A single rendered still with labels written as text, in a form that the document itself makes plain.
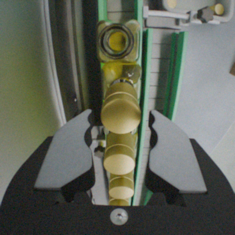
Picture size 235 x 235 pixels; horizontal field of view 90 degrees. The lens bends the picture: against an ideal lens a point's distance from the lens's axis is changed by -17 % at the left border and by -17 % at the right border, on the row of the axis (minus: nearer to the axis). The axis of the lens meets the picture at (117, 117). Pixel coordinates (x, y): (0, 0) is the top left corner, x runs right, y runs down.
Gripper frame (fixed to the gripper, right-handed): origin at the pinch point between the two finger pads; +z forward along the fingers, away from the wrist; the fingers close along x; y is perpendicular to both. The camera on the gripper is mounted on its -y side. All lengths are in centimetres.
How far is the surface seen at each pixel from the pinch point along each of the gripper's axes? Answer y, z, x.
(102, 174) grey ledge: 45, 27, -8
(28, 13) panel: -10.7, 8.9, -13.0
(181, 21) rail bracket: -11.3, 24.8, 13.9
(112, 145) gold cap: 4.3, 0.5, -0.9
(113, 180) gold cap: 10.2, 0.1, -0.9
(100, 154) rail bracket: 19.5, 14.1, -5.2
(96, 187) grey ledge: 55, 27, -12
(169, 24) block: -10.6, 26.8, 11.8
